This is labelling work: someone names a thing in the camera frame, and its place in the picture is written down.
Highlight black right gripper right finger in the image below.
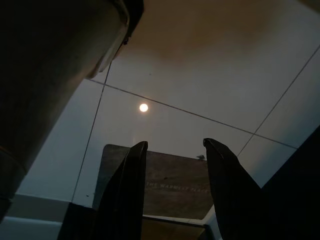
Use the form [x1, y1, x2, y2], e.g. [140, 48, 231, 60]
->
[202, 137, 280, 240]

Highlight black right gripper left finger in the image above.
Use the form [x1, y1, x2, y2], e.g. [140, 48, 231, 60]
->
[92, 140, 149, 240]

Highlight grey robot leg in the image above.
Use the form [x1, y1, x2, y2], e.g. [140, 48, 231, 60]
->
[0, 0, 146, 201]

